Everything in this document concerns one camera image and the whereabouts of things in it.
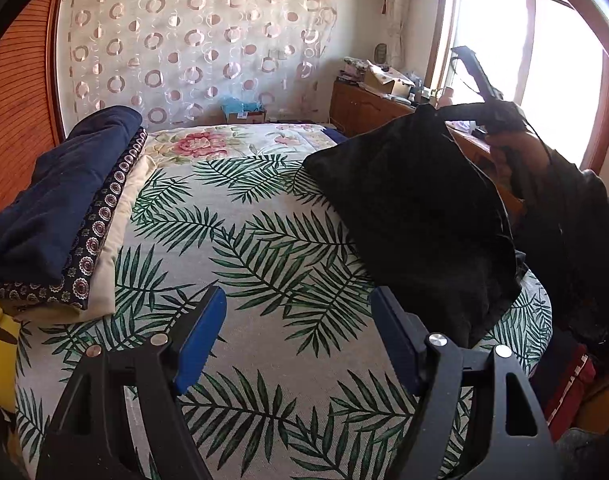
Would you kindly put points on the person's right forearm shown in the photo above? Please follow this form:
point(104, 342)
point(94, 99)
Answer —
point(574, 240)

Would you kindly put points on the patterned cloth bundle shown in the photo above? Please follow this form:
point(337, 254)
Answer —
point(352, 71)

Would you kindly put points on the open cardboard box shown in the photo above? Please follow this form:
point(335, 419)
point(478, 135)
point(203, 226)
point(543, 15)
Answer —
point(389, 85)

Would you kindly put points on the grey oval wall ornament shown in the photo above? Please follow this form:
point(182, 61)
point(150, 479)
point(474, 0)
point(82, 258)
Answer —
point(381, 51)

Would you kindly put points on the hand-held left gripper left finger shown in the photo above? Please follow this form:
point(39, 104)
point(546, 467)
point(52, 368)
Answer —
point(204, 340)

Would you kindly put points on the person's right hand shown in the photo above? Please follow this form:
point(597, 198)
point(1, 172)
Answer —
point(516, 160)

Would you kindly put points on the floral bed cover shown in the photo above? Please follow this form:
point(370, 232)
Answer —
point(199, 142)

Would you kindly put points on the navy bed sheet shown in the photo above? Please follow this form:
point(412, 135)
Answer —
point(334, 135)

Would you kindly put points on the circle pattern sheer curtain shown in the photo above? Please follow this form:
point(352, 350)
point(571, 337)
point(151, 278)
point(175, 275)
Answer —
point(199, 35)

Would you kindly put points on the beige folded quilt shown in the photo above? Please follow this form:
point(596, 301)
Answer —
point(109, 265)

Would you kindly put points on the cardboard box with blue cloth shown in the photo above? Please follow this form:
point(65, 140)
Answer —
point(244, 115)

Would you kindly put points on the wooden wardrobe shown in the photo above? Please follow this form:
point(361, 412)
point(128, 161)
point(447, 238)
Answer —
point(19, 110)

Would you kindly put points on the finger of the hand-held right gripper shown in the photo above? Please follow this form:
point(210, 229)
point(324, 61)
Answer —
point(472, 65)

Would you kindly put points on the circle patterned folded quilt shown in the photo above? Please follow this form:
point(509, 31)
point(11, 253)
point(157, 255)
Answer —
point(102, 215)

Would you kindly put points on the white lace curtain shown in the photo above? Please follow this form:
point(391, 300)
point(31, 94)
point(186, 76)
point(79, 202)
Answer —
point(402, 10)

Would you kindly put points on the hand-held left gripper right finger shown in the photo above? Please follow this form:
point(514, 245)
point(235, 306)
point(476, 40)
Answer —
point(394, 330)

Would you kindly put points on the green leaf print blanket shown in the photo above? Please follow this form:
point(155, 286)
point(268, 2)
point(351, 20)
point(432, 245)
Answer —
point(264, 260)

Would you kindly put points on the navy folded quilt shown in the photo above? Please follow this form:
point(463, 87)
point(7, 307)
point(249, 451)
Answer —
point(59, 195)

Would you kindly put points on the yellow pillow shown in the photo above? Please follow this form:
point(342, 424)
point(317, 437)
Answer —
point(2, 355)

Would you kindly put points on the window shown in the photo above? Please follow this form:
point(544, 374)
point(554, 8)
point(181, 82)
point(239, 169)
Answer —
point(559, 60)

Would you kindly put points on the red cloth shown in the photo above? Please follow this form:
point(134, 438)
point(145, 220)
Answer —
point(569, 385)

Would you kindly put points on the black printed t-shirt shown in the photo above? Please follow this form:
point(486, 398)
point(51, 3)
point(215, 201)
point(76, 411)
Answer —
point(414, 200)

